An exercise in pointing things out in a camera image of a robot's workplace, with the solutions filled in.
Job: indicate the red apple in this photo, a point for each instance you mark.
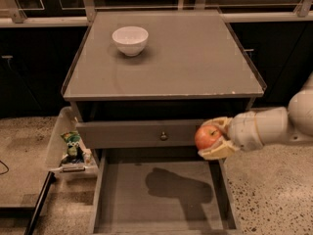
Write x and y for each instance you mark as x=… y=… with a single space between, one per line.
x=207 y=136

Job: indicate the green snack bag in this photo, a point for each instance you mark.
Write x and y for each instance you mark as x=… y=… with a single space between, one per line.
x=73 y=154

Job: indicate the clear plastic storage bin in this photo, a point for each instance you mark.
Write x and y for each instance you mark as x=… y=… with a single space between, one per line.
x=66 y=122

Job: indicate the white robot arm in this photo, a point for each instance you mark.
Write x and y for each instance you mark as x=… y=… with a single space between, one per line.
x=289 y=125

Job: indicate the white ceramic bowl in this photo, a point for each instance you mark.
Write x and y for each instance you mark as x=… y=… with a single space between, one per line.
x=130 y=40

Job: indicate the round metal drawer knob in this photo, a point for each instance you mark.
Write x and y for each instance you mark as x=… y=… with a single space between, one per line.
x=163 y=136

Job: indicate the grey top drawer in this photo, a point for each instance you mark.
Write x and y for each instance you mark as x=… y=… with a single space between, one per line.
x=138 y=133

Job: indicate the metal window railing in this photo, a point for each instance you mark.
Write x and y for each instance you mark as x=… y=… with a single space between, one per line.
x=53 y=12

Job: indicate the grey drawer cabinet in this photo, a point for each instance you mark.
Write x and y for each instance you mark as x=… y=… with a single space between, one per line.
x=192 y=67

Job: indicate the grey open middle drawer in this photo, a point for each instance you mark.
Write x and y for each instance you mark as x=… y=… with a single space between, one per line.
x=161 y=191

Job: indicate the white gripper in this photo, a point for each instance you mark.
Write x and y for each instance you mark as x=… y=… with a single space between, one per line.
x=244 y=131

